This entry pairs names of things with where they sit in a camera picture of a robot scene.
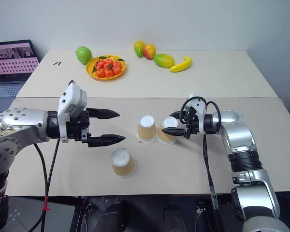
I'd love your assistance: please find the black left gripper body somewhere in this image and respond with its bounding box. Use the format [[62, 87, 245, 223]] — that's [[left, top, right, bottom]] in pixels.
[[66, 108, 91, 148]]

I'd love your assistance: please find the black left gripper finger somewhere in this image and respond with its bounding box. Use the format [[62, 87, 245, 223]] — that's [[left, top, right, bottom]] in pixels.
[[87, 108, 121, 120], [87, 134, 127, 148]]

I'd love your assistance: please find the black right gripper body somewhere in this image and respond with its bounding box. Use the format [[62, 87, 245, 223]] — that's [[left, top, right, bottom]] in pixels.
[[182, 106, 201, 140]]

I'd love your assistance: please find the brown paper cup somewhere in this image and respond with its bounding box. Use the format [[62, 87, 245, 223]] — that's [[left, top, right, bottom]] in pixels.
[[110, 147, 136, 179], [136, 114, 159, 144], [157, 116, 179, 145]]

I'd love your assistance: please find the yellow plastic plate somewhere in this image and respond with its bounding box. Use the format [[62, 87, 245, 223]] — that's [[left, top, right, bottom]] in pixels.
[[85, 55, 127, 82]]

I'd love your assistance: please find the yellow banana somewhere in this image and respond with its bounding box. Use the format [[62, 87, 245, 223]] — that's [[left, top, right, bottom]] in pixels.
[[169, 56, 193, 73]]

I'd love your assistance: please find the green yellow long mango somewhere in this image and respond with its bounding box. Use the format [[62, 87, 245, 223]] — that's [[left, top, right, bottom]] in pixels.
[[153, 54, 175, 68]]

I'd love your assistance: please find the green round mango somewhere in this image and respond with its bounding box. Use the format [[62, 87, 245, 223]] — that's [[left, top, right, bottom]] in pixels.
[[75, 46, 93, 66]]

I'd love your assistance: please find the red yellow mango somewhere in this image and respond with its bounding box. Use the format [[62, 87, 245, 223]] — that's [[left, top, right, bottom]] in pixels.
[[143, 43, 157, 60]]

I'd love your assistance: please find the dark rounded shape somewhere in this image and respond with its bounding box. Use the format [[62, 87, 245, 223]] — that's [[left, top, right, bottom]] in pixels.
[[86, 195, 128, 232], [162, 202, 185, 232]]

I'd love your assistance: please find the red tape wrap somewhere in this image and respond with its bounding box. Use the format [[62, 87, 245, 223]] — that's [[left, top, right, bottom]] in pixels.
[[42, 195, 51, 212]]

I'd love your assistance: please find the open grey laptop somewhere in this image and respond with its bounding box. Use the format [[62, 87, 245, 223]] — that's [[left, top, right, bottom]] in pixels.
[[0, 39, 41, 100]]

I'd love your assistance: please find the grey flat box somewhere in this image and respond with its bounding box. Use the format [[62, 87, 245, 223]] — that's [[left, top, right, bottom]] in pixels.
[[3, 195, 76, 232]]

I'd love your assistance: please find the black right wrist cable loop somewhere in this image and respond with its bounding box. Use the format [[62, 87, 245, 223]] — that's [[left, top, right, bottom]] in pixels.
[[179, 96, 222, 124]]

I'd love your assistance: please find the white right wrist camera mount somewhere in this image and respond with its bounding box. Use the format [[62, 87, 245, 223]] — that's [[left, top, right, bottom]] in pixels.
[[187, 93, 207, 134]]

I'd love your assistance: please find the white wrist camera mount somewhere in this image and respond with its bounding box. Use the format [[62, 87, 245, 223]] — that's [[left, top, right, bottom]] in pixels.
[[187, 93, 207, 134], [57, 81, 88, 144]]

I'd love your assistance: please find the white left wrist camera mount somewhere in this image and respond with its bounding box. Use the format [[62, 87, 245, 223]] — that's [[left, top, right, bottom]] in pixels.
[[57, 81, 88, 144]]

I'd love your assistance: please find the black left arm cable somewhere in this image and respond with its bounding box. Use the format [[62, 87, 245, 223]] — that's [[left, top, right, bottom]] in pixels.
[[32, 138, 61, 231], [33, 143, 49, 197]]

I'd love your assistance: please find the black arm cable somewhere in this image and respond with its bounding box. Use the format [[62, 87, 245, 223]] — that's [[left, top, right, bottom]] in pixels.
[[32, 138, 61, 231], [33, 143, 49, 197], [202, 132, 223, 232]]

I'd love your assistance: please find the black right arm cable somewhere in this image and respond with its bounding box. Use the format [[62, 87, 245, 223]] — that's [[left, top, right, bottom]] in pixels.
[[202, 132, 223, 232]]

